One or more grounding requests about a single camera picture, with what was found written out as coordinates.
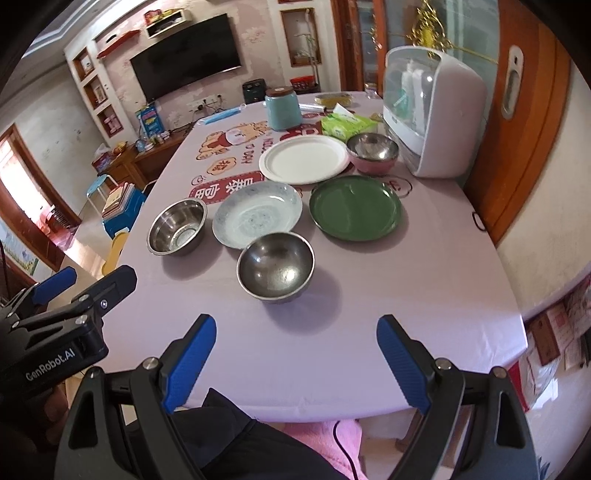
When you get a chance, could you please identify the large flat-bottom steel bowl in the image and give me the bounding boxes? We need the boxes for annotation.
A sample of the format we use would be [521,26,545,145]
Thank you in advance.
[146,198,207,257]

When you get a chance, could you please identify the round steel bowl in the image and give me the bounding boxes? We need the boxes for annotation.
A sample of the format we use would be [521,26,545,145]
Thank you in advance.
[236,232,315,303]

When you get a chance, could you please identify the green plate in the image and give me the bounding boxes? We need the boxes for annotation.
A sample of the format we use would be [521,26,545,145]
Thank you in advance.
[308,175,402,242]

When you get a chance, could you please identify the blue patterned ceramic plate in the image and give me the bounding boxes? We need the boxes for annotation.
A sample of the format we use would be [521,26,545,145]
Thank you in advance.
[212,181,303,250]

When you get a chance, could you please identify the pink bowl with steel liner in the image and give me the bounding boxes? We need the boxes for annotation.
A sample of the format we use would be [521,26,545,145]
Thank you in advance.
[346,132,400,176]

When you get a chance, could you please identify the white paper plate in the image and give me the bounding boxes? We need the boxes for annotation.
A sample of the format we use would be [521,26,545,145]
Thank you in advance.
[259,135,349,186]

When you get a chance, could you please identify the yellow plastic stool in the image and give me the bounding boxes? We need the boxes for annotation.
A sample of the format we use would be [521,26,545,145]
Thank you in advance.
[101,231,129,276]

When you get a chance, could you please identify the blue plastic stool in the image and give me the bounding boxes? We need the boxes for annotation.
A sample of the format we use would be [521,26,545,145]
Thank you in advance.
[102,188,146,239]

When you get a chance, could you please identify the stack of books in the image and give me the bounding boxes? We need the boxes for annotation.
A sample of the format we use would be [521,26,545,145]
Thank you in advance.
[101,182,136,220]

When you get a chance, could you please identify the light blue round stool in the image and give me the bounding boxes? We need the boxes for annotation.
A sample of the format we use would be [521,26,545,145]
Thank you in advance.
[86,174,117,201]

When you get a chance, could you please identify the pink trousers leg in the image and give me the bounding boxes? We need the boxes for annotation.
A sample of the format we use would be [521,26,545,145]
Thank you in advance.
[281,419,367,479]

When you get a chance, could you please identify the wooden tv cabinet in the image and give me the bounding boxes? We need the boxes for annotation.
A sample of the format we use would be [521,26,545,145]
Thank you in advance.
[91,126,190,189]

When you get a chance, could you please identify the blue snack box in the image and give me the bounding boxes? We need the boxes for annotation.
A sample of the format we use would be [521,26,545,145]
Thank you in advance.
[135,103,165,139]

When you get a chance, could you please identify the pink printed tablecloth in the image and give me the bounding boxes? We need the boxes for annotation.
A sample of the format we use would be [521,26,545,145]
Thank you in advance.
[101,104,527,422]

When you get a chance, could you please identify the blue face mask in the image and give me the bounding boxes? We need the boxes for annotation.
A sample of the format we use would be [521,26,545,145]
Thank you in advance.
[197,104,245,125]

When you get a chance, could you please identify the light blue canister brown lid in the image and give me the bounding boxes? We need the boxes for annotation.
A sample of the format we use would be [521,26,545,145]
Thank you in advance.
[264,86,303,131]

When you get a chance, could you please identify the green tissue pack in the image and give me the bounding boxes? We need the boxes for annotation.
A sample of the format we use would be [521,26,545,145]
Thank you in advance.
[321,114,378,143]

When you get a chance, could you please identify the white countertop sterilizer cabinet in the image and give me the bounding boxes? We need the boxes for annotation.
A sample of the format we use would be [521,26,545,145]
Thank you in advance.
[383,46,487,179]

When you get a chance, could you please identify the red basket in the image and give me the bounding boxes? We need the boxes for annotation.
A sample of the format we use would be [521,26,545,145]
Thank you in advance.
[290,75,320,95]

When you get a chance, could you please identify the yellow round tin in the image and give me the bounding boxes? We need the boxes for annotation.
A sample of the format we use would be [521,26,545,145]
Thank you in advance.
[315,92,353,109]

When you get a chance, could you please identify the wooden sliding door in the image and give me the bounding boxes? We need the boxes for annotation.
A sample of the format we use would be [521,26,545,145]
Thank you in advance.
[464,1,571,244]

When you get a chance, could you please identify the black cable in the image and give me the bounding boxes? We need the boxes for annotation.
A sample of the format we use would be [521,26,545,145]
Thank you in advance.
[331,419,364,480]

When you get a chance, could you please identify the black wall television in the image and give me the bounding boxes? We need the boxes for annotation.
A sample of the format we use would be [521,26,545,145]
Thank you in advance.
[130,14,242,102]

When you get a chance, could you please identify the white wall shelf box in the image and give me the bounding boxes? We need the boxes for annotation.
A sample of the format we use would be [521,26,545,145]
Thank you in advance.
[146,9,192,39]

